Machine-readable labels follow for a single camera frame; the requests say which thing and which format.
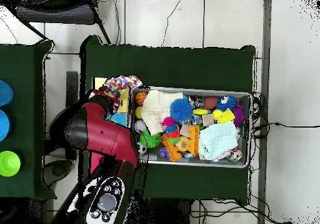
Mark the colourful patterned cloth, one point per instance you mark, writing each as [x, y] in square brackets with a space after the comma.
[122, 82]

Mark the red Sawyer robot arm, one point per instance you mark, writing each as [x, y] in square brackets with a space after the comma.
[105, 136]

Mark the wooden box with three holes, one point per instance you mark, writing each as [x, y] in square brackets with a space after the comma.
[98, 81]

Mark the shallow clear mesh bin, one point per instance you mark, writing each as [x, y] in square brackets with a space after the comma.
[152, 157]

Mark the small orange basketball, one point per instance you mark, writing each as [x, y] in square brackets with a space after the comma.
[140, 97]

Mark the black upright panel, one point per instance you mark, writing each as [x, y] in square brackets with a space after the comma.
[72, 88]

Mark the cream white waffle cloth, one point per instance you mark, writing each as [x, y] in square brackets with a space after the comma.
[156, 111]

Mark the small soccer ball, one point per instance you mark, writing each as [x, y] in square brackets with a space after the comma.
[143, 150]

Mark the large blue spiky ball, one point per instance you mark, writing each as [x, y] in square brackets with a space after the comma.
[181, 110]

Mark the dark green table cloth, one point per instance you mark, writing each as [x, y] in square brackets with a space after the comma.
[175, 66]
[25, 63]

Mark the plain wooden block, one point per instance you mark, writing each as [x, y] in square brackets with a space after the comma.
[208, 120]

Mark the grey and black chair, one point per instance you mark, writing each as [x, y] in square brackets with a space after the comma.
[55, 13]

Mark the mint green waffle cloth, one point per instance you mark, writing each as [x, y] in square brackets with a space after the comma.
[217, 140]

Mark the yellow cheese wedge toy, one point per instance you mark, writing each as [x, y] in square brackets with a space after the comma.
[223, 117]

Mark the blue spiky ball with eye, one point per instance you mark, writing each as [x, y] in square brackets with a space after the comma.
[226, 103]

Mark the purple spiky toy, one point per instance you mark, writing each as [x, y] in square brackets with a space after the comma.
[238, 115]

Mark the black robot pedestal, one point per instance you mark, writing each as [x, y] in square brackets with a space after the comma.
[170, 214]

